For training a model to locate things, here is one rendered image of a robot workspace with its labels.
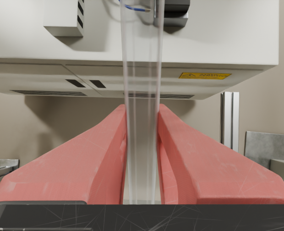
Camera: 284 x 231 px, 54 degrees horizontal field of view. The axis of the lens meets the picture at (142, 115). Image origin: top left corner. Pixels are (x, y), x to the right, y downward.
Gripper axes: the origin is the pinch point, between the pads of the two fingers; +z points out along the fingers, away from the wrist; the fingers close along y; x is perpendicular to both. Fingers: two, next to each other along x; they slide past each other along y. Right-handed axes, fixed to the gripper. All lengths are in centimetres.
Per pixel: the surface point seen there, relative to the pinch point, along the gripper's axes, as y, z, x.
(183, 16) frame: -6.1, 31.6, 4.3
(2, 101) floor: 53, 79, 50
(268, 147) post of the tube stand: -47, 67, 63
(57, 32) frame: 12.7, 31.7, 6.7
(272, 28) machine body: -20.6, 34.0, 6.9
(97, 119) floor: 17, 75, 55
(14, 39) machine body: 20.2, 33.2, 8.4
